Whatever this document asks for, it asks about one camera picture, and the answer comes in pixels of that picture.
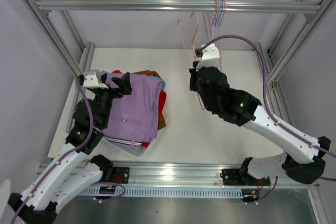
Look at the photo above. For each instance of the red trousers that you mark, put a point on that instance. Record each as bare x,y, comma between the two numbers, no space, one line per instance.
162,100

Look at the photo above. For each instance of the aluminium hanging rail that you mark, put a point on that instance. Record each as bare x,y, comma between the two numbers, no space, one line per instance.
280,7

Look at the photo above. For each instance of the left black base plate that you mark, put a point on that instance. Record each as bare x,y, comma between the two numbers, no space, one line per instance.
111,188

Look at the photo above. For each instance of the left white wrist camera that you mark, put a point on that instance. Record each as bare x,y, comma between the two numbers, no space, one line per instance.
92,79

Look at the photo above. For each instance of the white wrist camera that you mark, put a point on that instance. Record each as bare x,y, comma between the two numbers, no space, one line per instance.
92,79
209,57

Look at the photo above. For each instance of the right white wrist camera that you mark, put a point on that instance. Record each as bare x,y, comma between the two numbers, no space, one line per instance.
209,57

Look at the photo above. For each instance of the teal trousers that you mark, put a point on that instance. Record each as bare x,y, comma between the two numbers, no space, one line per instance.
162,83

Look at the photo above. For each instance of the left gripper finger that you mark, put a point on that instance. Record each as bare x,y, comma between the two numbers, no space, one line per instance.
123,83
103,78

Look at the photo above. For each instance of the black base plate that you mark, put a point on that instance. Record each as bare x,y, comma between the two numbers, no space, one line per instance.
236,177
111,188

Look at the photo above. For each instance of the pink hanger of lilac trousers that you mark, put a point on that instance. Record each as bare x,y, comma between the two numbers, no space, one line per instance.
187,39

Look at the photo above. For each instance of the white plastic basket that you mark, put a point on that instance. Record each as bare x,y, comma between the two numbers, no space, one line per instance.
131,147

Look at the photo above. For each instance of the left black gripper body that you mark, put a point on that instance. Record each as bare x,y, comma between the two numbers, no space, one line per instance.
104,97

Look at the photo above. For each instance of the slotted cable duct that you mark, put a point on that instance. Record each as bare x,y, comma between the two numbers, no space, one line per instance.
162,192

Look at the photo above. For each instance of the brown trousers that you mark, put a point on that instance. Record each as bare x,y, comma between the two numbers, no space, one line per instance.
162,98

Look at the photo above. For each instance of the lilac trousers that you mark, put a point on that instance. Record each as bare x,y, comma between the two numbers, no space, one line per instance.
134,111

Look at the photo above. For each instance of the pink hanger of yellow trousers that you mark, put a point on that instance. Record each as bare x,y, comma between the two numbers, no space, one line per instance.
213,21

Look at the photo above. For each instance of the blue hanger of teal trousers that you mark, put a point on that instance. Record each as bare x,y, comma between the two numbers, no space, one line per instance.
220,17

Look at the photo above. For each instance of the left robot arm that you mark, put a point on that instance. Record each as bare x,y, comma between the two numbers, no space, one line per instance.
72,170

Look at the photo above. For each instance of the aluminium frame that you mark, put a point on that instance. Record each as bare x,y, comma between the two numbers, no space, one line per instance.
268,77

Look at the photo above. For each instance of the blue hanger of brown trousers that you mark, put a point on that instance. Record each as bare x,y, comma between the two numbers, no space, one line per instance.
217,19

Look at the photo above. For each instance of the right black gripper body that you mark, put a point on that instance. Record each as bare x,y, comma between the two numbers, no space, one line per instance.
193,83

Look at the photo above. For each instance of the pink hanger of red trousers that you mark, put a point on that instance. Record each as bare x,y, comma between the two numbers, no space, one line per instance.
210,25

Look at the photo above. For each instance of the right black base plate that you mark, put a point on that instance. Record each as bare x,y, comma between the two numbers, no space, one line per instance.
236,177

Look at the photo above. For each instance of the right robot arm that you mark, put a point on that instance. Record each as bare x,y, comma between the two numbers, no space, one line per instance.
302,156

